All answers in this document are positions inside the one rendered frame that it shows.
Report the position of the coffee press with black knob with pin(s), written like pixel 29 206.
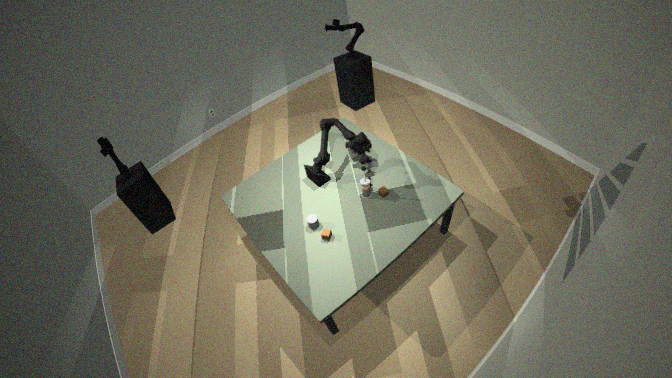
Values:
pixel 365 186

